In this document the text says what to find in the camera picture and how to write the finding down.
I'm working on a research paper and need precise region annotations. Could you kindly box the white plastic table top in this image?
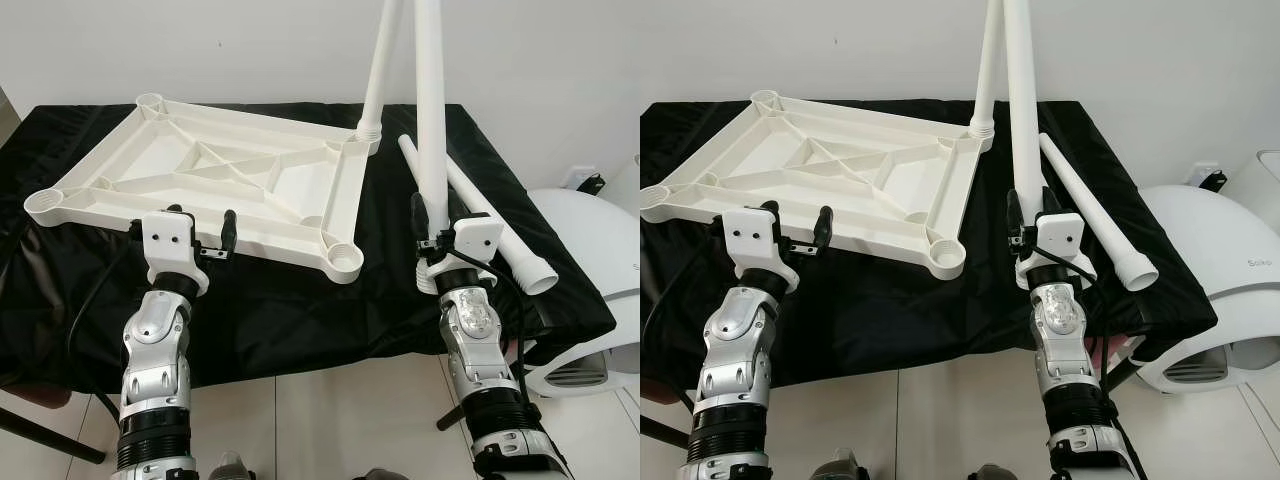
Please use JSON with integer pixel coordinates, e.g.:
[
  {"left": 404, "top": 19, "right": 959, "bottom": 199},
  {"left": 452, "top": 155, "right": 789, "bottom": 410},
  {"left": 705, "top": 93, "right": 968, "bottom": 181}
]
[
  {"left": 640, "top": 90, "right": 994, "bottom": 281},
  {"left": 25, "top": 93, "right": 383, "bottom": 286}
]

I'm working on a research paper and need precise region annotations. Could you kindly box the white dome appliance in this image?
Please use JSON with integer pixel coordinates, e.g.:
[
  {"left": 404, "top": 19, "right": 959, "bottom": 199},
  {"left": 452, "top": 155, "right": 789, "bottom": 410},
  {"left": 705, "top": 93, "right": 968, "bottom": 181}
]
[
  {"left": 1130, "top": 185, "right": 1280, "bottom": 396},
  {"left": 525, "top": 187, "right": 641, "bottom": 401}
]

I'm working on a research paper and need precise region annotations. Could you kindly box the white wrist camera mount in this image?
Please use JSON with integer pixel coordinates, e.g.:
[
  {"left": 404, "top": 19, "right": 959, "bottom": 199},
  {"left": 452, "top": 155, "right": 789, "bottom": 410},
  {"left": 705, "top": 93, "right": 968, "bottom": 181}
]
[
  {"left": 1013, "top": 212, "right": 1086, "bottom": 291},
  {"left": 140, "top": 212, "right": 211, "bottom": 299},
  {"left": 415, "top": 215, "right": 504, "bottom": 296},
  {"left": 725, "top": 208, "right": 801, "bottom": 296}
]

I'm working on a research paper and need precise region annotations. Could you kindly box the black padded bed cover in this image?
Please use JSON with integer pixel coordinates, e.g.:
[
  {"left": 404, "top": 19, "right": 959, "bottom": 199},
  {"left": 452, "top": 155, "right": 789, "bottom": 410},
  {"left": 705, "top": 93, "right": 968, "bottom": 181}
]
[
  {"left": 640, "top": 100, "right": 1219, "bottom": 391},
  {"left": 0, "top": 103, "right": 618, "bottom": 396}
]

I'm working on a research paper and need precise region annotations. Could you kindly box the grey left robot foot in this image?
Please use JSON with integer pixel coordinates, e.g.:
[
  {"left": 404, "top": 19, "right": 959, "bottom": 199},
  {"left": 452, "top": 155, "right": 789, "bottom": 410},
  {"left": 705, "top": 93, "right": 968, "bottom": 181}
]
[
  {"left": 210, "top": 452, "right": 256, "bottom": 480},
  {"left": 812, "top": 448, "right": 871, "bottom": 480}
]

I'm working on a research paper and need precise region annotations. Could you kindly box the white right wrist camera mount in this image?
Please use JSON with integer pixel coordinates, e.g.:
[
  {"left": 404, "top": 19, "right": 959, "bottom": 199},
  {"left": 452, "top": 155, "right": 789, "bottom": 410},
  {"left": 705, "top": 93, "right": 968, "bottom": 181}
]
[
  {"left": 1013, "top": 212, "right": 1086, "bottom": 291},
  {"left": 415, "top": 215, "right": 504, "bottom": 296}
]

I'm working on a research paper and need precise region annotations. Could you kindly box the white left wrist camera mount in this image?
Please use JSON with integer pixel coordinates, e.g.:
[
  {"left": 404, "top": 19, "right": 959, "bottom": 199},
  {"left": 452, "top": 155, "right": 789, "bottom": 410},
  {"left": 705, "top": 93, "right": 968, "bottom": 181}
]
[
  {"left": 725, "top": 208, "right": 801, "bottom": 296},
  {"left": 140, "top": 212, "right": 211, "bottom": 299}
]

